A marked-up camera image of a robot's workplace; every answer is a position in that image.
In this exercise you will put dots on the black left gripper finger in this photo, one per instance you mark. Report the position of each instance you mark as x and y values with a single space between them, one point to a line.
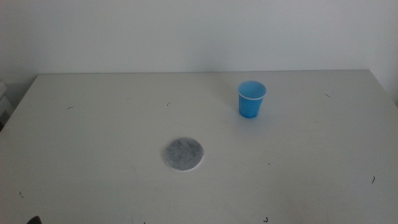
35 220

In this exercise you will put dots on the blue plastic cup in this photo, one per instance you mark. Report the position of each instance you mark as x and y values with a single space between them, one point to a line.
250 104

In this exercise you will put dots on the round grey felt cup mat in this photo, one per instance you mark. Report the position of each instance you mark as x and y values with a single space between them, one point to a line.
184 154

